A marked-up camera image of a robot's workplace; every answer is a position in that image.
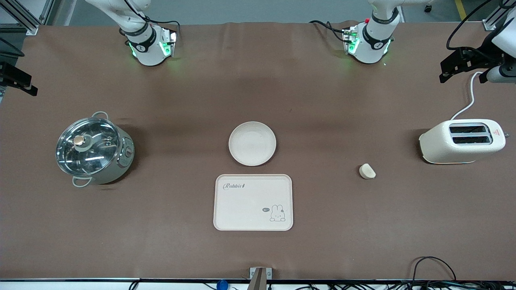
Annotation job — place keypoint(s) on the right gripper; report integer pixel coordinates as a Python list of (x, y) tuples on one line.
[(9, 73)]

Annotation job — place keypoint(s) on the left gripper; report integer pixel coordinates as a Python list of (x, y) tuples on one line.
[(482, 57)]

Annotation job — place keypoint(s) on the small pale bun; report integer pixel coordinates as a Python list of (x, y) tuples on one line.
[(367, 171)]

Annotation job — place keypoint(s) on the round cream plate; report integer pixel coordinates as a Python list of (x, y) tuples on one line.
[(252, 143)]

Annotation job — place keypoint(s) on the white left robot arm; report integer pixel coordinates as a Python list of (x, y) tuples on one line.
[(371, 46)]

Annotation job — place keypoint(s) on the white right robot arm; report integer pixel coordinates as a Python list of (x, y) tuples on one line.
[(147, 48)]

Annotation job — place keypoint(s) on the cream rabbit print tray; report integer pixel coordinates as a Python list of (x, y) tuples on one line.
[(250, 205)]

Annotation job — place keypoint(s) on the black caster wheel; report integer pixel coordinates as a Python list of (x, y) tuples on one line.
[(428, 7)]

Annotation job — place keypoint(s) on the cream two-slot toaster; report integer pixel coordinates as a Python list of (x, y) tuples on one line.
[(459, 151)]

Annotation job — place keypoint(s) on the glass pot lid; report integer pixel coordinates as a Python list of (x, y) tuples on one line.
[(86, 147)]

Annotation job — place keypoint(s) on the steel electric cooking pot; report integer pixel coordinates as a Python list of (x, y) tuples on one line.
[(121, 165)]

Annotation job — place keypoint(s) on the brown table cover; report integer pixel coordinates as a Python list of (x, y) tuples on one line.
[(161, 241)]

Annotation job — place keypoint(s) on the blue round cap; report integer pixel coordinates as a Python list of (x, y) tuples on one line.
[(222, 285)]

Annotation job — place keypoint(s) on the aluminium frame profile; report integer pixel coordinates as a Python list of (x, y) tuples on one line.
[(28, 18), (494, 20)]

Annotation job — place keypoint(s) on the grey metal camera bracket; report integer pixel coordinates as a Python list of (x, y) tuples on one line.
[(260, 278)]

